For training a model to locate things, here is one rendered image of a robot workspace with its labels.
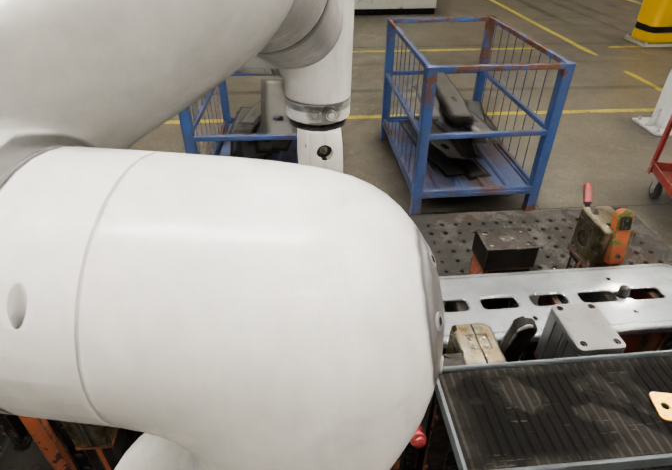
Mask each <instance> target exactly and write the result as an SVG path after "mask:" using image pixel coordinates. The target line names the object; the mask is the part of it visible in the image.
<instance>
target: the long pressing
mask: <svg viewBox="0 0 672 470"><path fill-rule="evenodd" d="M607 278H609V279H610V280H607ZM439 279H440V286H441V292H442V299H443V302H451V301H464V302H465V303H466V305H467V307H468V310H467V311H457V312H444V320H445V329H444V341H443V349H446V348H447V344H448V339H449V334H450V330H451V327H452V326H453V325H458V324H473V323H483V324H485V325H487V326H489V327H491V329H492V331H493V333H494V336H495V338H496V340H497V342H498V344H499V345H500V343H501V341H502V339H503V337H504V335H505V334H506V332H507V330H508V328H509V326H510V325H511V323H512V321H513V320H514V319H516V318H518V317H521V316H531V317H536V318H537V320H534V321H535V323H536V325H537V328H538V332H537V333H536V335H535V337H534V338H533V340H532V341H531V342H539V340H540V337H541V334H542V331H543V329H544V326H545V323H546V320H547V318H548V315H549V312H550V310H551V307H552V306H553V305H548V306H536V305H534V304H533V303H532V301H531V300H530V297H531V296H544V295H562V296H563V297H564V298H565V300H566V301H567V304H571V303H573V304H574V303H586V302H583V301H582V300H581V299H580V297H579V296H578V294H579V293H591V292H609V293H611V294H612V295H613V296H614V298H615V299H616V301H609V302H594V304H595V305H596V306H597V307H598V308H599V309H600V311H601V312H602V313H603V315H604V316H605V317H606V319H607V320H608V321H609V323H610V324H611V325H612V327H613V328H614V329H615V331H616V332H617V333H618V334H619V336H628V335H642V334H656V333H670V332H672V266H671V265H668V264H662V263H654V264H637V265H620V266H604V267H587V268H570V269H554V270H537V271H520V272H504V273H487V274H470V275H454V276H439ZM623 284H625V285H628V286H629V287H630V290H638V289H656V290H658V291H659V292H660V293H661V294H662V295H663V296H664V298H655V299H639V300H635V299H632V298H631V295H630V294H629V295H630V297H629V295H628V297H629V298H619V297H617V296H616V295H615V294H614V293H615V292H617V291H618V289H619V287H620V286H621V285H623ZM498 298H513V299H515V301H516V302H517V304H518V307H516V308H503V309H485V308H484V307H483V306H482V304H481V300H483V299H498ZM634 310H635V311H637V312H638V313H636V312H634Z"/></svg>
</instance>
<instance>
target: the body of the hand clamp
mask: <svg viewBox="0 0 672 470"><path fill-rule="evenodd" d="M61 422H62V424H63V426H64V427H65V429H66V431H67V433H68V434H69V436H70V438H71V439H72V441H73V443H74V445H75V450H76V451H79V450H84V451H85V453H86V454H87V456H88V458H89V460H90V461H91V463H92V465H93V467H94V469H95V470H114V469H115V467H116V466H117V464H118V463H119V461H120V460H121V458H122V457H123V455H124V454H125V452H126V451H127V450H128V449H129V448H130V447H131V443H130V440H129V438H128V436H127V434H126V431H125V429H123V428H118V427H110V426H101V425H93V424H84V423H75V422H67V421H61Z"/></svg>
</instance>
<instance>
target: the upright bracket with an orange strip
mask: <svg viewBox="0 0 672 470"><path fill-rule="evenodd" d="M18 417H19V419H20V420H21V422H22V423H23V425H24V426H25V428H26V429H27V431H28V432H29V434H30V435H31V437H32V438H33V440H34V441H35V443H36V444H37V446H38V448H39V449H40V451H41V452H42V454H43V455H44V457H45V458H46V460H47V461H48V463H49V464H50V466H51V467H52V469H53V470H77V468H76V466H75V465H74V463H73V461H72V460H71V458H70V457H69V455H68V453H67V452H66V450H65V448H64V447H63V445H62V443H61V442H60V440H59V438H58V437H57V436H56V433H55V432H54V430H53V428H52V427H51V425H50V423H49V422H48V420H47V419H41V418H32V417H25V416H18Z"/></svg>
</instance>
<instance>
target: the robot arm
mask: <svg viewBox="0 0 672 470"><path fill-rule="evenodd" d="M354 8H355V0H0V413H1V414H9V415H16V416H25V417H32V418H41V419H50V420H58V421H67V422H75V423H84V424H93V425H101V426H110V427H118V428H123V429H128V430H133V431H139V432H144V434H142V435H141V436H140V437H139V438H138V439H137V440H136V441H135V442H134V443H133V444H132V445H131V447H130V448H129V449H128V450H127V451H126V452H125V454H124V455H123V457H122V458H121V460H120V461H119V463H118V464H117V466H116V467H115V469H114V470H390V469H391V467H392V466H393V465H394V463H395V462H396V461H397V459H398V458H399V456H400V455H401V454H402V452H403V451H404V449H405V448H406V446H407V445H408V443H409V442H410V440H411V439H412V437H413V436H414V434H415V432H416V430H417V429H418V427H419V425H420V423H421V421H422V419H423V418H424V415H425V413H426V410H427V407H428V405H429V402H430V400H431V397H432V394H433V391H434V388H435V385H436V382H437V379H438V376H439V374H442V370H443V362H444V356H442V352H443V341H444V329H445V320H444V305H443V299H442V292H441V286H440V279H439V276H438V273H437V269H436V261H435V258H434V255H433V254H432V252H431V249H430V247H429V245H428V244H427V243H426V241H425V239H424V237H423V236H422V234H421V232H420V231H419V229H418V228H417V226H416V225H415V224H414V222H413V221H412V220H411V218H410V217H409V216H408V215H407V214H406V212H405V211H404V210H403V209H402V208H401V206H400V205H398V204H397V203H396V202H395V201H394V200H393V199H392V198H390V197H389V196H388V195H387V194H386V193H384V192H382V191H381V190H379V189H378V188H376V187H374V186H373V185H371V184H369V183H367V182H365V181H362V180H360V179H358V178H356V177H353V176H350V175H347V174H344V173H343V144H342V133H341V127H342V126H343V125H344V124H345V123H346V118H347V117H348V116H349V114H350V99H351V76H352V53H353V30H354ZM235 72H238V73H246V74H258V75H275V76H280V77H281V78H282V79H283V80H284V91H285V113H286V115H287V116H288V117H289V122H290V123H291V125H293V126H294V127H296V128H297V150H298V164H294V163H288V162H281V161H272V160H262V159H252V158H242V157H228V156H214V155H200V154H186V153H172V152H158V151H142V150H127V149H128V148H129V147H131V146H132V145H133V144H135V143H136V142H137V141H139V140H140V139H141V138H143V137H144V136H145V135H147V134H148V133H150V132H151V131H153V130H154V129H156V128H157V127H159V126H160V125H162V124H164V123H165V122H167V121H168V120H170V119H171V118H173V117H174V116H176V115H177V114H179V113H180V112H182V111H183V110H185V109H186V108H187V107H189V106H190V105H192V104H193V103H195V102H196V101H198V100H199V99H200V98H202V97H203V96H204V95H206V94H207V93H209V92H210V91H211V90H213V89H214V88H215V87H217V86H218V85H219V84H221V83H222V82H223V81H225V80H226V79H227V78H228V77H230V76H231V75H232V74H234V73H235Z"/></svg>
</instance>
